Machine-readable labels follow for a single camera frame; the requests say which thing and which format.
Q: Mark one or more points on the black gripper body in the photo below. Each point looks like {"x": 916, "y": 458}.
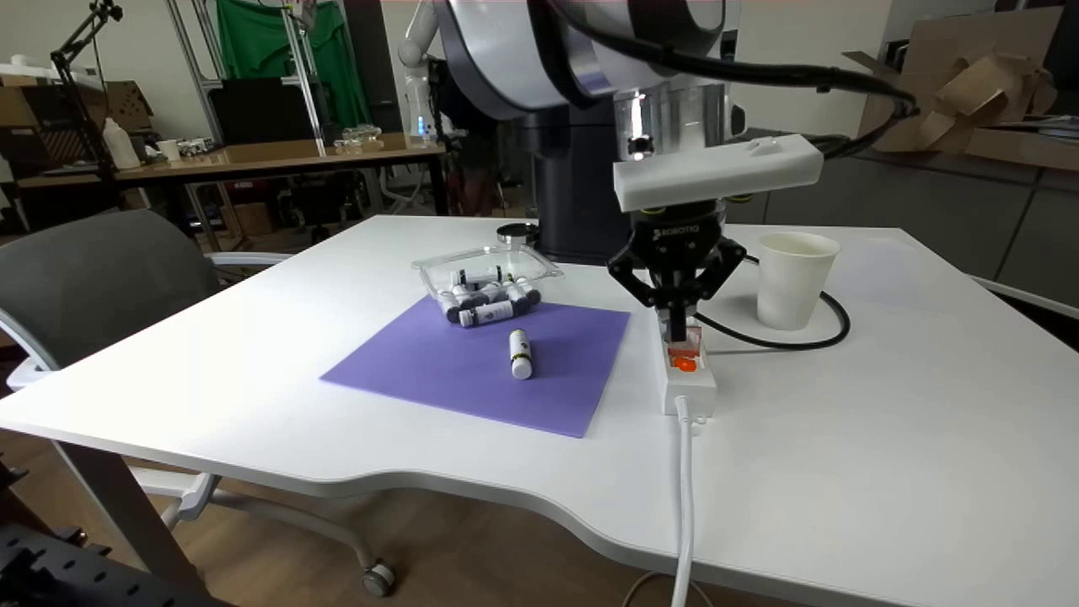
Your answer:
{"x": 677, "y": 258}

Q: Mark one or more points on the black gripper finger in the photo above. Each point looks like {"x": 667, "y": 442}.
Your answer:
{"x": 668, "y": 318}
{"x": 687, "y": 318}

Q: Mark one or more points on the white extension cord power strip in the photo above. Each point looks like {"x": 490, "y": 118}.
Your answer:
{"x": 683, "y": 370}

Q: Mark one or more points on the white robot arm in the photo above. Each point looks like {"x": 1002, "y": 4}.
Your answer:
{"x": 632, "y": 153}

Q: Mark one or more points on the white paper cup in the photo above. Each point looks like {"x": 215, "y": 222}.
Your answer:
{"x": 790, "y": 279}

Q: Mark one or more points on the black coffee machine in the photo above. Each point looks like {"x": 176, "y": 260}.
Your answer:
{"x": 575, "y": 185}

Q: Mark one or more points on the single white battery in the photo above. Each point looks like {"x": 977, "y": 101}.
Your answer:
{"x": 521, "y": 355}

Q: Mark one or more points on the pile of white batteries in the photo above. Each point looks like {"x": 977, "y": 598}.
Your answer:
{"x": 473, "y": 301}

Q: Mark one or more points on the clear plastic battery tray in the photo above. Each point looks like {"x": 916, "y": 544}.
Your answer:
{"x": 479, "y": 264}

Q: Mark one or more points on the purple paper mat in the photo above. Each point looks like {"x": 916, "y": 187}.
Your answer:
{"x": 468, "y": 370}

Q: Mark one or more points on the wooden background desk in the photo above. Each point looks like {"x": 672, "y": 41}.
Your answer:
{"x": 260, "y": 161}

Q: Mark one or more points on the cardboard box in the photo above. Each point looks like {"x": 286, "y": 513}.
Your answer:
{"x": 979, "y": 81}

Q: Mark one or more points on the green cloth backdrop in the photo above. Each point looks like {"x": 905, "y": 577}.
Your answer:
{"x": 253, "y": 45}

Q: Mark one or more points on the grey office chair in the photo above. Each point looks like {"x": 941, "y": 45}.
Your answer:
{"x": 81, "y": 287}

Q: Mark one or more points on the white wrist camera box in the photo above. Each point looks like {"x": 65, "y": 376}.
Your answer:
{"x": 717, "y": 172}

